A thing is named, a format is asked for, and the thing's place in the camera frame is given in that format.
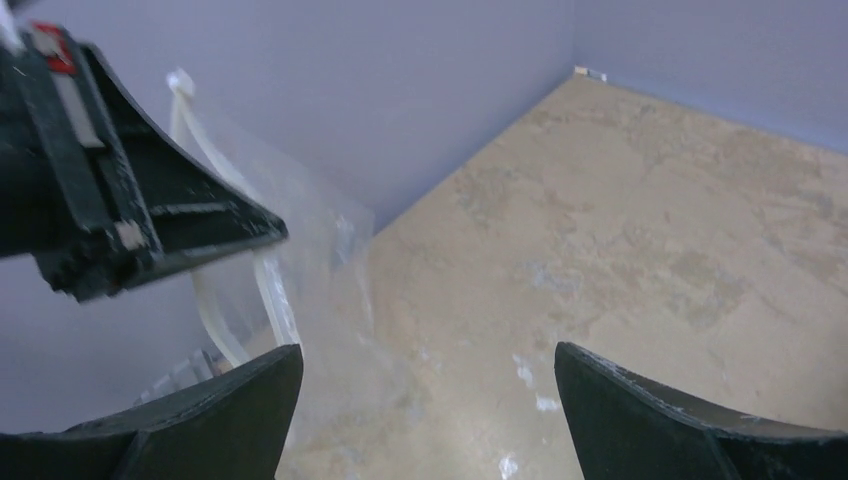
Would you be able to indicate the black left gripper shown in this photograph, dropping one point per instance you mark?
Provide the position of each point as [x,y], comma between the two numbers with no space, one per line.
[134,209]

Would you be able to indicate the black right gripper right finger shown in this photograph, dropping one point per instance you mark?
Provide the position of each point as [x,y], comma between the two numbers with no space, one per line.
[626,426]

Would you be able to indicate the clear dotted zip top bag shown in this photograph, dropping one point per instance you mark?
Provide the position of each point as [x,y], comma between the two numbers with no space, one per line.
[357,401]

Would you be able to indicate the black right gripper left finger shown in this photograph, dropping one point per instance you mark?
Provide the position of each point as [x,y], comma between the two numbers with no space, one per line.
[233,426]

